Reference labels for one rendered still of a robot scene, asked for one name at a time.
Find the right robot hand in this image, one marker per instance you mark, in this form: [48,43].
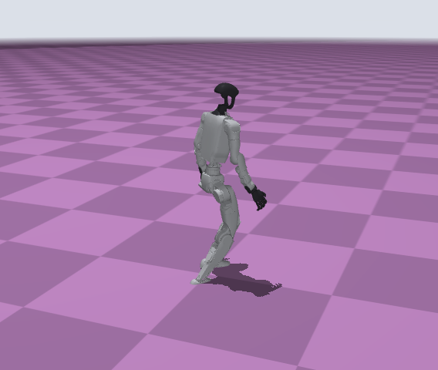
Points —
[258,197]

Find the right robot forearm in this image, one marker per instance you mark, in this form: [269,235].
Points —
[243,174]

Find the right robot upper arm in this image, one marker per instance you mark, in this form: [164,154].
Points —
[232,128]

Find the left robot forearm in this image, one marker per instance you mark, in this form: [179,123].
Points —
[200,161]

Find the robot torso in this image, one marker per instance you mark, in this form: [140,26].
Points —
[214,149]

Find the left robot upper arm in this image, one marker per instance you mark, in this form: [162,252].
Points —
[198,137]

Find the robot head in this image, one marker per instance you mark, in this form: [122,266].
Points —
[225,89]

